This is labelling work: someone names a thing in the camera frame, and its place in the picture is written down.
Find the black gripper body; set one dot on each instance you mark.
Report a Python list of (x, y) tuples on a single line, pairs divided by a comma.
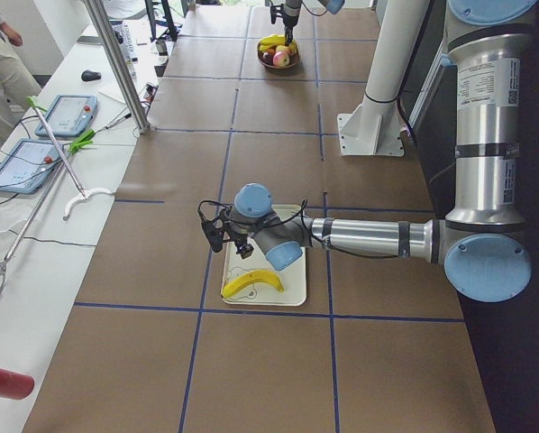
[(240, 236), (290, 21)]

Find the yellow banana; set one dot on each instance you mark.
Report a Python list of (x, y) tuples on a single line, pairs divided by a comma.
[(272, 40), (250, 278), (266, 47)]

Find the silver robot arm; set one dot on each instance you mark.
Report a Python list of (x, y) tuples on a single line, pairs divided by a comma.
[(330, 6), (479, 241)]

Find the woven wicker basket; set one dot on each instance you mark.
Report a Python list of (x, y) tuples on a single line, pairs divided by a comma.
[(274, 53)]

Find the pink green apple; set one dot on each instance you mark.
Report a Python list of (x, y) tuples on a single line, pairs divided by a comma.
[(281, 60)]

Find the dark red apple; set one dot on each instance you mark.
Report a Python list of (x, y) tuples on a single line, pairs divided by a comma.
[(267, 58)]

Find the cream bear tray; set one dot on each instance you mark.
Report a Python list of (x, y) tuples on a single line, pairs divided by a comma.
[(269, 288)]

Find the black orange connector block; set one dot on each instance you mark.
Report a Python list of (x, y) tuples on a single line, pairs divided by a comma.
[(150, 92)]

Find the white curved hook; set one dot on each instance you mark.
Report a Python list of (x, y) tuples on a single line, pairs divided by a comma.
[(84, 196)]

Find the green clip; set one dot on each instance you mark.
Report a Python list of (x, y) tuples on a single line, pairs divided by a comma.
[(84, 139)]

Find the black computer mouse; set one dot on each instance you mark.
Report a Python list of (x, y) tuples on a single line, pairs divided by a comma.
[(89, 76)]

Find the far teach pendant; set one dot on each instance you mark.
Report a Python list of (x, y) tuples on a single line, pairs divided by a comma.
[(70, 115)]

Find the teach pendant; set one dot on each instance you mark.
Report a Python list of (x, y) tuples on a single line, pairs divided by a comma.
[(70, 115), (27, 166)]

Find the near teach pendant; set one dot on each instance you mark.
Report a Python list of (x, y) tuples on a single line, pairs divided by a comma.
[(27, 166)]

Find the red cylinder bottle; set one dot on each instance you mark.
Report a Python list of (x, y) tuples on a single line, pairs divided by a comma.
[(15, 386)]

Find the white camera post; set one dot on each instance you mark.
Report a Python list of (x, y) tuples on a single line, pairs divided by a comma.
[(373, 128)]

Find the aluminium frame post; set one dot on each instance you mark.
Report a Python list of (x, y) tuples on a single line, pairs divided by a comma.
[(105, 31)]

